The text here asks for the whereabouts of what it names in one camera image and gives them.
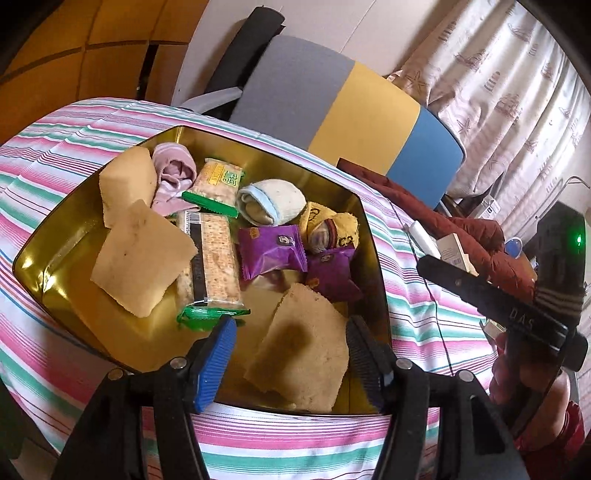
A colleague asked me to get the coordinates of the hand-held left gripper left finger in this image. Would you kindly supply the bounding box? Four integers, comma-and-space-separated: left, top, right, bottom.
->
51, 316, 238, 480

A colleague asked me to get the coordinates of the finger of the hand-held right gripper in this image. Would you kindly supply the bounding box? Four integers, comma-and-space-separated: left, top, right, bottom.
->
417, 255, 504, 319

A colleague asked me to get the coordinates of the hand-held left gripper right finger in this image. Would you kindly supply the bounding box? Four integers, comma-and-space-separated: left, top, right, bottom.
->
345, 315, 532, 480

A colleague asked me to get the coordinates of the long cracker packet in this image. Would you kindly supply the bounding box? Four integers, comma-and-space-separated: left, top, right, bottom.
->
175, 211, 252, 330

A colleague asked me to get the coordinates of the gold tin container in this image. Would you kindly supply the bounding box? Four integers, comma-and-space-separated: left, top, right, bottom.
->
13, 124, 393, 416

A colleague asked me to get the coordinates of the thick yellow sponge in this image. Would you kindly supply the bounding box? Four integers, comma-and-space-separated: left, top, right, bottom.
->
99, 145, 160, 229

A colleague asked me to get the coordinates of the person's right forearm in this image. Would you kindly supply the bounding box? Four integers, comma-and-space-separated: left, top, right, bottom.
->
515, 401, 586, 480

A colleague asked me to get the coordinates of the person's right hand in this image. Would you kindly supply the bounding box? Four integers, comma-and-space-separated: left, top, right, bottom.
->
489, 330, 571, 432

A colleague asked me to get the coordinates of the cream box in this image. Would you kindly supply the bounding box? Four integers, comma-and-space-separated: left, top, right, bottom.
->
436, 233, 481, 278

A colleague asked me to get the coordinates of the dark red jacket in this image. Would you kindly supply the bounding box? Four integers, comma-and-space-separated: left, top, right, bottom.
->
336, 157, 539, 301

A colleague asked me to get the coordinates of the white tube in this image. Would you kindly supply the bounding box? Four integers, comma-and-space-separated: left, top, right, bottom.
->
409, 220, 441, 259

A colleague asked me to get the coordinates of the white box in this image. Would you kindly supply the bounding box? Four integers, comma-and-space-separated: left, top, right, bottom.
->
478, 193, 502, 220

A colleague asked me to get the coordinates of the purple snack packet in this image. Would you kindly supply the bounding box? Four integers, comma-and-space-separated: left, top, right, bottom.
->
237, 225, 309, 281
305, 247, 365, 303

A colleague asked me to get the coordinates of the yellow patterned sock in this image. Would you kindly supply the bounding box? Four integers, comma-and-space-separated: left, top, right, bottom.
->
298, 202, 361, 254

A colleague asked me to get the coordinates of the cream sock with blue cuff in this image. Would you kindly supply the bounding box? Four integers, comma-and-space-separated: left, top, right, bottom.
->
235, 179, 308, 228

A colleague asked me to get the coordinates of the green cracker packet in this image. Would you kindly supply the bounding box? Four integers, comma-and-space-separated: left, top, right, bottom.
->
181, 158, 245, 217

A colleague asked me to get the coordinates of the pink sock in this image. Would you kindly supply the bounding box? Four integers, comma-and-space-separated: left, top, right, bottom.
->
150, 143, 199, 217

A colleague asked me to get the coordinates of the patterned curtain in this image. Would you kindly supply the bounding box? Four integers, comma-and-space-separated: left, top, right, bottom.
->
385, 0, 591, 232

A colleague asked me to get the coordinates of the grey yellow blue chair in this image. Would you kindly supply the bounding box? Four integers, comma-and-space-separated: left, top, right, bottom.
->
178, 6, 466, 210

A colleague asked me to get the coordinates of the striped tablecloth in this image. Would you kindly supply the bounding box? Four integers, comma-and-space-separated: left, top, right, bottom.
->
0, 97, 502, 480

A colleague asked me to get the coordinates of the wooden wardrobe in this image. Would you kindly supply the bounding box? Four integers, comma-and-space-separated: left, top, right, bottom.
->
0, 0, 211, 144

